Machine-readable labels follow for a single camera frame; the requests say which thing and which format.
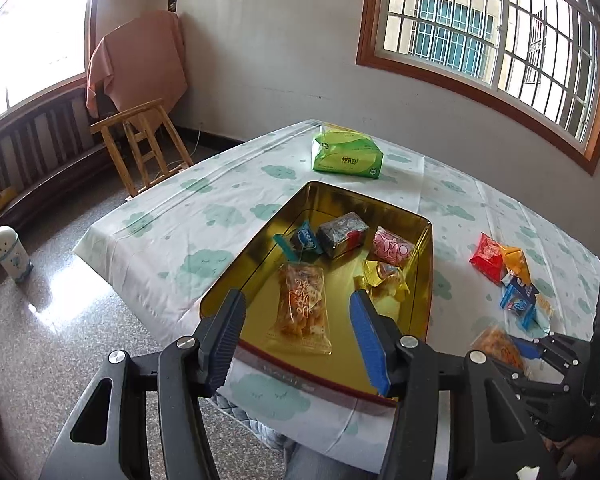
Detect person's right hand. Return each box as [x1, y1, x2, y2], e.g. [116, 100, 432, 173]
[542, 427, 600, 480]

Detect blue teal candy packet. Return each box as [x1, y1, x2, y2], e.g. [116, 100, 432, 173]
[272, 221, 326, 262]

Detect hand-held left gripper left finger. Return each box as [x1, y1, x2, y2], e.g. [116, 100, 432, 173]
[39, 287, 248, 480]

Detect green tissue pack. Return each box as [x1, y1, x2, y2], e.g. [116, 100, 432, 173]
[311, 124, 385, 181]

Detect yellow packet on bench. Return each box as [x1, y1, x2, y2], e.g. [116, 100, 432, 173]
[0, 187, 21, 218]

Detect pink snack packet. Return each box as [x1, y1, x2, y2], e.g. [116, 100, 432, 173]
[371, 226, 417, 267]

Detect large clear fried snack packet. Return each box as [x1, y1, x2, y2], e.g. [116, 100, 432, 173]
[265, 261, 332, 356]

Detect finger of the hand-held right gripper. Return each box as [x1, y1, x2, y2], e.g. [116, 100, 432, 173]
[512, 332, 588, 376]
[500, 367, 586, 428]

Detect wooden framed barred window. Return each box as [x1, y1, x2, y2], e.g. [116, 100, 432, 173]
[355, 0, 600, 177]

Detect bright side window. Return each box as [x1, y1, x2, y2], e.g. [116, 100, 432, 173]
[0, 0, 103, 133]

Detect wooden stool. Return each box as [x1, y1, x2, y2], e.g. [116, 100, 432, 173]
[90, 97, 195, 198]

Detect grey quilted table cover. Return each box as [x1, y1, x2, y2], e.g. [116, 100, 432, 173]
[212, 392, 291, 456]

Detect yellow snack packet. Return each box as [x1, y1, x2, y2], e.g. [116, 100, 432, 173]
[354, 259, 411, 301]

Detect grey snack packet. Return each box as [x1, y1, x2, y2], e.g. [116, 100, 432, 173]
[316, 211, 371, 260]

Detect cloud print tablecloth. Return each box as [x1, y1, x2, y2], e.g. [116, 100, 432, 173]
[72, 119, 600, 476]

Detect dark wooden bench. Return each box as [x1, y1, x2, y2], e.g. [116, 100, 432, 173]
[0, 85, 116, 281]

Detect person's grey pants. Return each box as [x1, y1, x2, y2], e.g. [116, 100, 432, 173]
[282, 440, 386, 480]

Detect blue cracker pack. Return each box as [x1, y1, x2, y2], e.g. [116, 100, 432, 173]
[502, 272, 555, 333]

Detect pink cloth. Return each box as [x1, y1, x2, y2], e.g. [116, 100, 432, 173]
[85, 10, 188, 116]

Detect white bear cap bottle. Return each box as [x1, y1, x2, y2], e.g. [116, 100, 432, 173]
[0, 226, 34, 284]

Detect small clear fried snack packet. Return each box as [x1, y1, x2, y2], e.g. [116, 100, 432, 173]
[470, 324, 531, 376]

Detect orange snack packet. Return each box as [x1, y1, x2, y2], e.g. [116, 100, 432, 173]
[497, 242, 532, 286]

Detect gold rectangular tin tray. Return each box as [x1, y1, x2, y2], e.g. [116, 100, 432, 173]
[197, 181, 434, 408]

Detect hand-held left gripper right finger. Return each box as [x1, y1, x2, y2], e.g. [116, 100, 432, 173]
[349, 290, 561, 480]

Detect red snack packet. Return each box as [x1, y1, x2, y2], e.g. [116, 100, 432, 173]
[469, 232, 506, 283]

